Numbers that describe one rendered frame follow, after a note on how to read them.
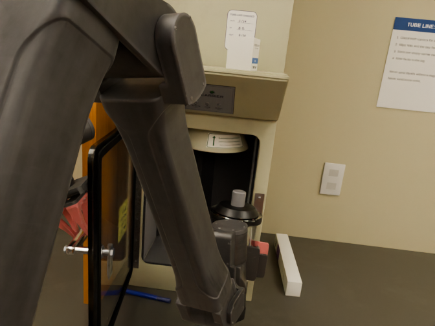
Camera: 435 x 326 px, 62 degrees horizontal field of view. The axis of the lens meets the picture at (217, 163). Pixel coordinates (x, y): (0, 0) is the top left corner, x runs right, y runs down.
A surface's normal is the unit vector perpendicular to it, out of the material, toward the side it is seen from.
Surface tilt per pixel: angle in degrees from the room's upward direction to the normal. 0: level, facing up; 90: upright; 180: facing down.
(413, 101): 90
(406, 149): 90
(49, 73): 86
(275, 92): 135
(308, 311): 0
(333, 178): 90
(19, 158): 82
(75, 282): 0
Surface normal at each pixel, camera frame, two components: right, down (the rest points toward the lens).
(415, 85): -0.08, 0.27
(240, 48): -0.33, 0.23
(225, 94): -0.12, 0.87
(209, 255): 0.90, 0.11
